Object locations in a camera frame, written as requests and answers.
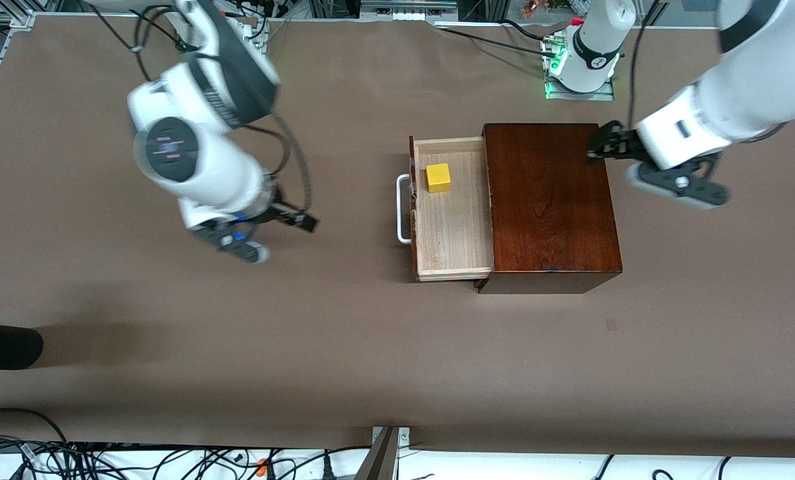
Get black cable to arm base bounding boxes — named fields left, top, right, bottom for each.
left=438, top=20, right=558, bottom=57

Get aluminium frame profile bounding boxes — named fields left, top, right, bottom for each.
left=0, top=0, right=36, bottom=31

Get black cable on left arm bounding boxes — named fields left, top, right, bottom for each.
left=628, top=0, right=658, bottom=131

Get dark brown wooden cabinet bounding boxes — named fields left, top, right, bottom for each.
left=474, top=123, right=624, bottom=295

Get black cable loop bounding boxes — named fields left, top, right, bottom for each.
left=87, top=0, right=195, bottom=84

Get grey power strip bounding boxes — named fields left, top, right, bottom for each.
left=359, top=0, right=458, bottom=22

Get black rounded object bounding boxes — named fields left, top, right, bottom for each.
left=0, top=321, right=43, bottom=371

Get black arched cable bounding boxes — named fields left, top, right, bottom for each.
left=0, top=408, right=71, bottom=461

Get yellow block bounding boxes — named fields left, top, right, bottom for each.
left=426, top=163, right=452, bottom=194

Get light wood drawer white handle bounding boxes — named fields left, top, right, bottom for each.
left=396, top=135, right=495, bottom=282

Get aluminium frame post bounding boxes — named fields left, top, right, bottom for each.
left=354, top=427, right=412, bottom=480

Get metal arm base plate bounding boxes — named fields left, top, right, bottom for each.
left=542, top=33, right=616, bottom=101

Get thick black cable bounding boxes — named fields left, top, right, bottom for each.
left=237, top=112, right=315, bottom=213

